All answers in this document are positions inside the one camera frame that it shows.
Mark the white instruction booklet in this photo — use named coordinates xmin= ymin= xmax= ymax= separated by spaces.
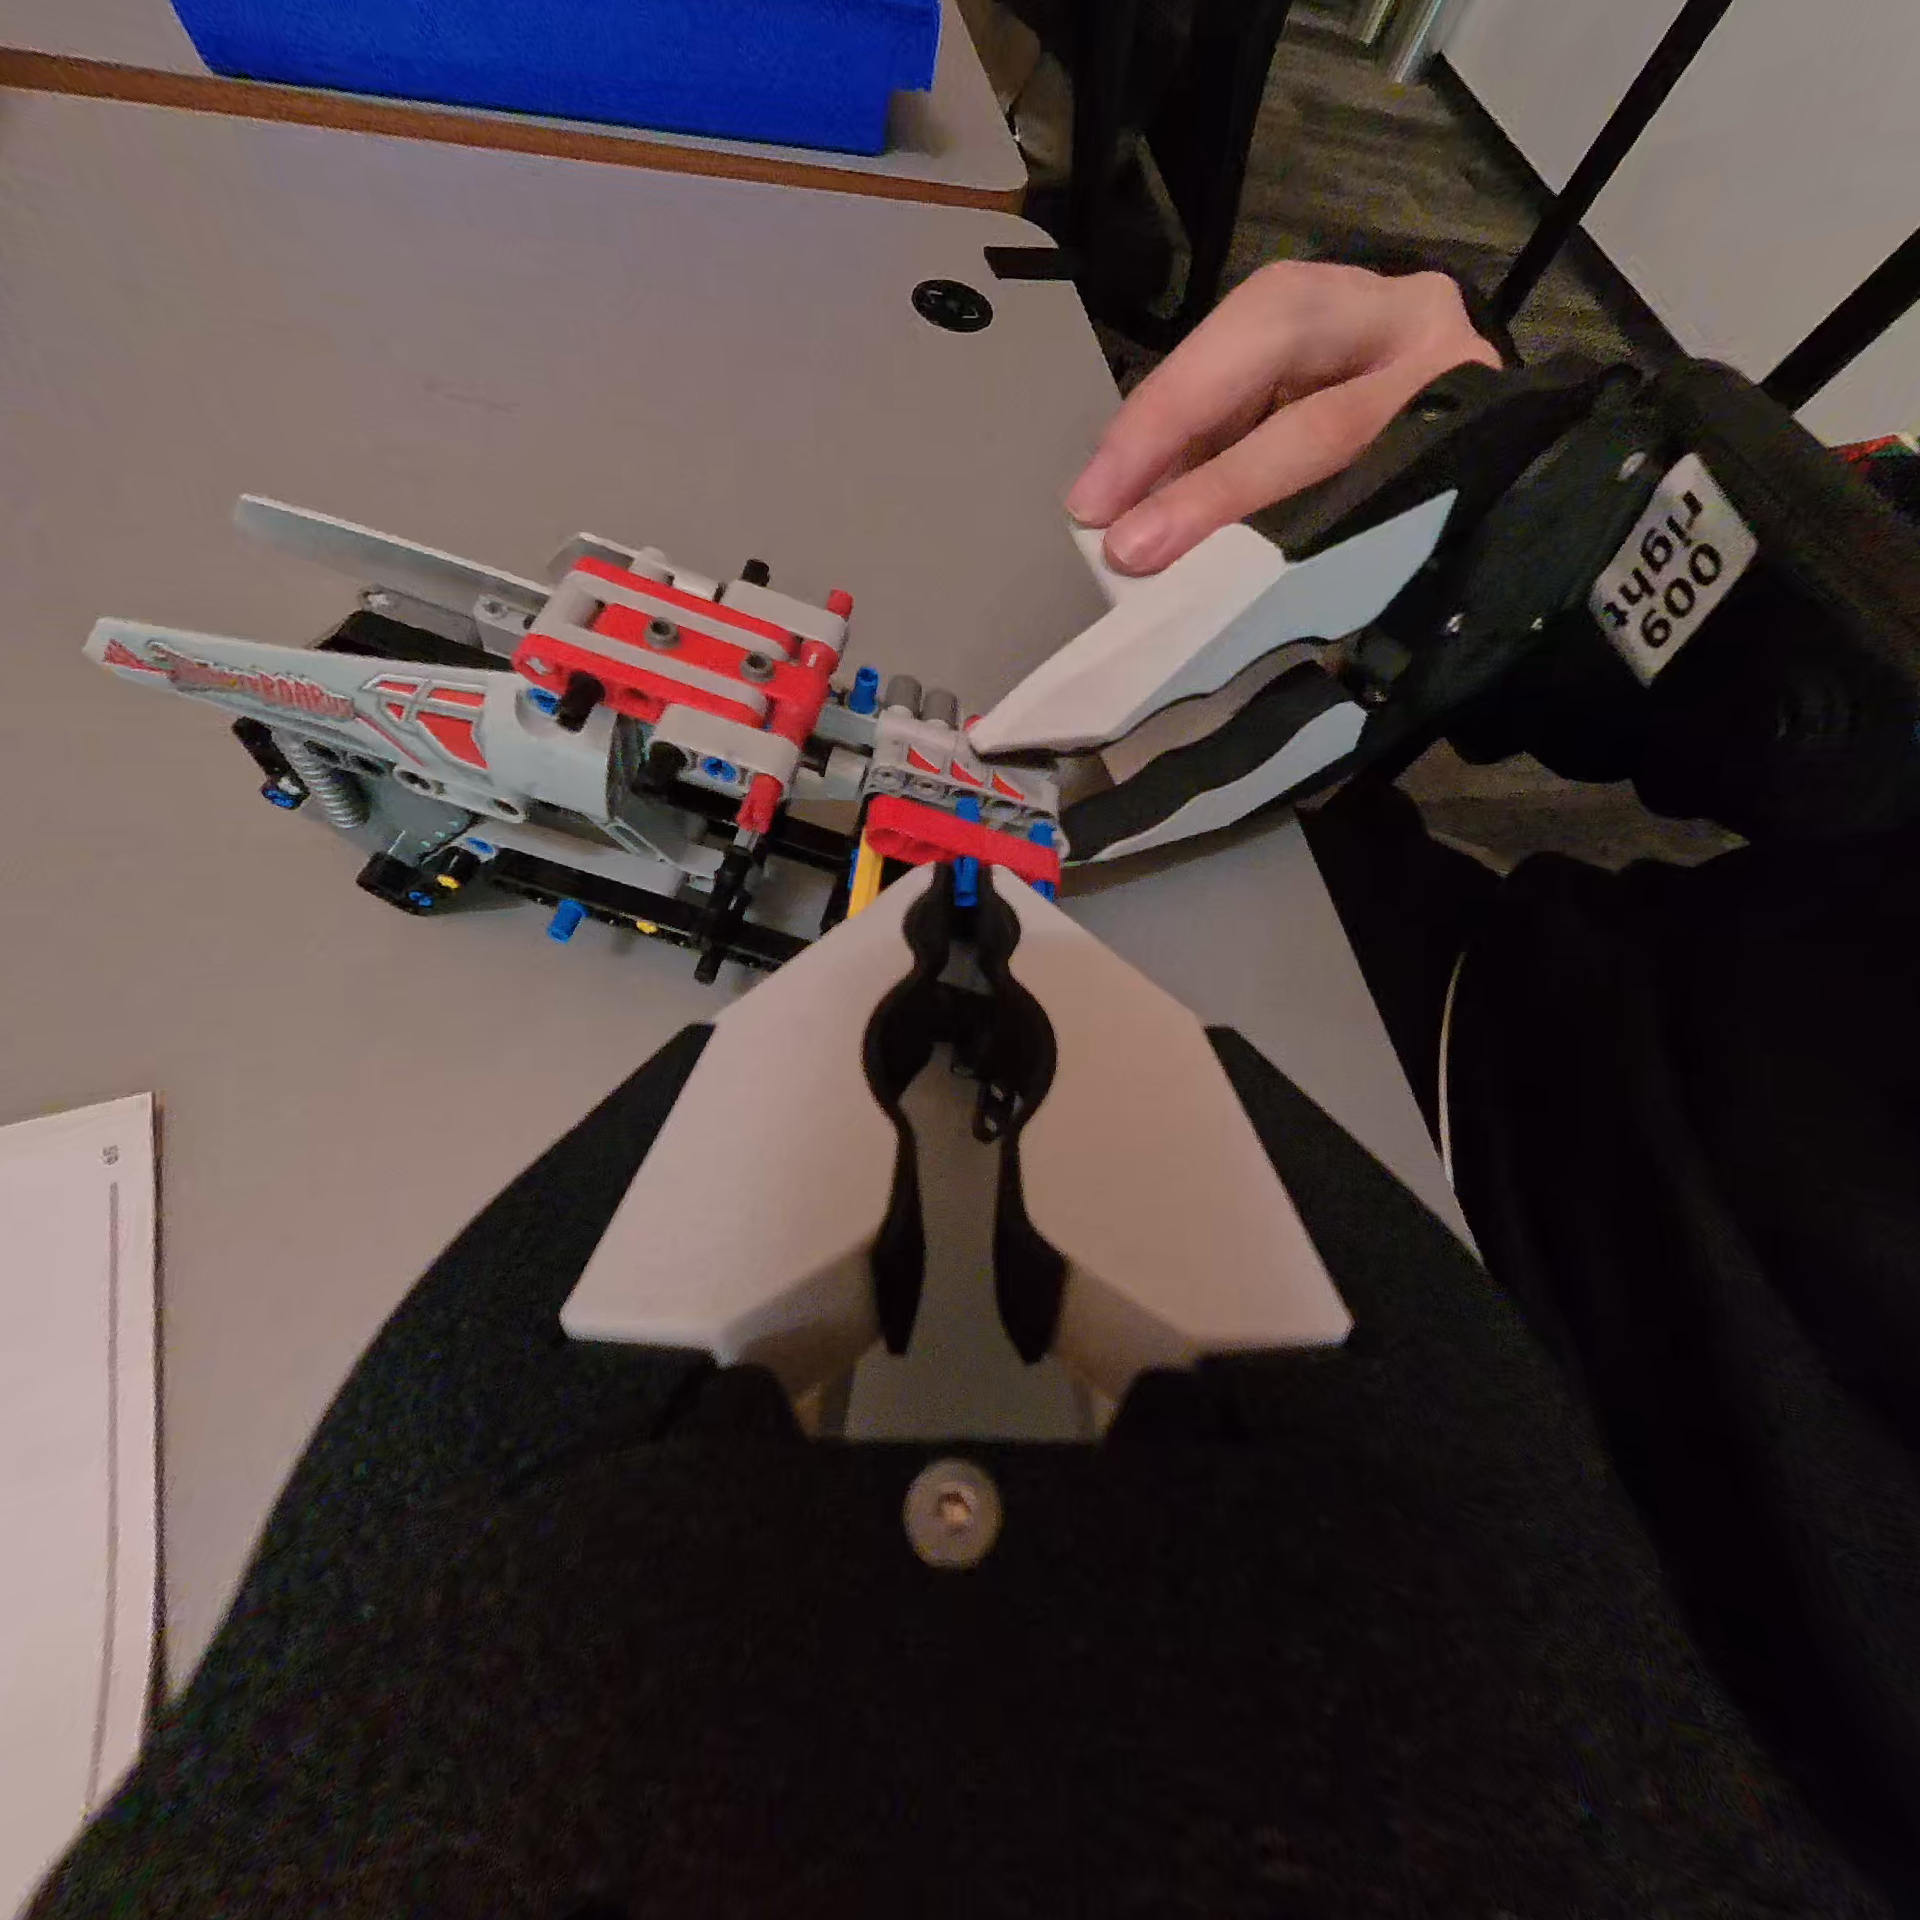
xmin=0 ymin=1093 xmax=164 ymax=1905

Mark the white cable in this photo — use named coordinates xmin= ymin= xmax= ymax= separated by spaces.
xmin=1429 ymin=942 xmax=1469 ymax=1191

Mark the red beam with blue pins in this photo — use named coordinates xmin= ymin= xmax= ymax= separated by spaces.
xmin=861 ymin=790 xmax=1069 ymax=910

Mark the grey desk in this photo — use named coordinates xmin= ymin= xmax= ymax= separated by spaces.
xmin=0 ymin=0 xmax=1028 ymax=212
xmin=0 ymin=86 xmax=1479 ymax=1696

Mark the black tripod leg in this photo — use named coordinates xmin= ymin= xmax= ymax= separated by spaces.
xmin=1762 ymin=224 xmax=1920 ymax=408
xmin=1482 ymin=0 xmax=1741 ymax=336

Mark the toy brick vehicle model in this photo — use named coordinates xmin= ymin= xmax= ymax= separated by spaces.
xmin=82 ymin=492 xmax=1081 ymax=1149

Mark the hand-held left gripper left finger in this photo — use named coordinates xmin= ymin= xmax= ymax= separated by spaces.
xmin=557 ymin=863 xmax=963 ymax=1433

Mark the person's black clothing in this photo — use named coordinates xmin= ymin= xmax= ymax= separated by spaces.
xmin=1306 ymin=750 xmax=1920 ymax=1920

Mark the blue plastic bin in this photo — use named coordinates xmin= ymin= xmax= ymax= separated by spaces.
xmin=166 ymin=0 xmax=943 ymax=160

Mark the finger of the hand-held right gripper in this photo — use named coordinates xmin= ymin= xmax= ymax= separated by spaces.
xmin=1063 ymin=661 xmax=1374 ymax=869
xmin=965 ymin=488 xmax=1461 ymax=758

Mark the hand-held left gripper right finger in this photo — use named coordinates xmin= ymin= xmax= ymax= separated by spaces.
xmin=977 ymin=863 xmax=1356 ymax=1440

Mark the person's right hand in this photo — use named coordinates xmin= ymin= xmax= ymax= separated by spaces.
xmin=1066 ymin=262 xmax=1506 ymax=576

